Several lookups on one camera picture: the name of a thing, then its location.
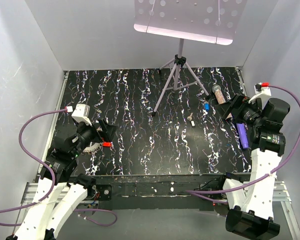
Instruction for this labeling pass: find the black front rail base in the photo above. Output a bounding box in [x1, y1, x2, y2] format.
[81, 173, 225, 211]

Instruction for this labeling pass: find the glitter toy microphone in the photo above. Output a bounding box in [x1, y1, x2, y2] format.
[212, 84, 226, 115]

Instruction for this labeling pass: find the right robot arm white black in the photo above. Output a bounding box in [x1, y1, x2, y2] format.
[216, 94, 290, 240]

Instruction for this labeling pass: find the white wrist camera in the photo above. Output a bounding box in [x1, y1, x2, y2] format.
[71, 103, 92, 126]
[248, 82, 272, 104]

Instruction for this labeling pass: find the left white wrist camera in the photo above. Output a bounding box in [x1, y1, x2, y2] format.
[71, 103, 92, 126]

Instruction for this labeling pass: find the lilac music stand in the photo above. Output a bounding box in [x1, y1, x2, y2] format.
[133, 0, 247, 116]

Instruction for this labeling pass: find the white black key fob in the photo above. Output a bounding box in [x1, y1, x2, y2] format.
[190, 120, 196, 128]

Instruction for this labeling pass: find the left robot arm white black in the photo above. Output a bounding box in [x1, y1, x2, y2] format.
[7, 119, 117, 240]

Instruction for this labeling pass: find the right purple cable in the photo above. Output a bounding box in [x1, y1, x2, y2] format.
[186, 84, 300, 201]

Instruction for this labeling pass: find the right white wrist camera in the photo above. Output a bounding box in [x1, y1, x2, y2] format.
[248, 82, 272, 104]

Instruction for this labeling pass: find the large toothed keyring disc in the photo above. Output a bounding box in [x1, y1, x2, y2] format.
[83, 127, 113, 154]

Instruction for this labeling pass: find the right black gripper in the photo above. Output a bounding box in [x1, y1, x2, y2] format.
[213, 93, 264, 129]

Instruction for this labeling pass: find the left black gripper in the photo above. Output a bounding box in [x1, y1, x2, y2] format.
[71, 117, 118, 158]

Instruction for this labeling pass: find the aluminium frame rail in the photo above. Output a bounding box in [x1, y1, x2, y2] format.
[21, 177, 300, 240]

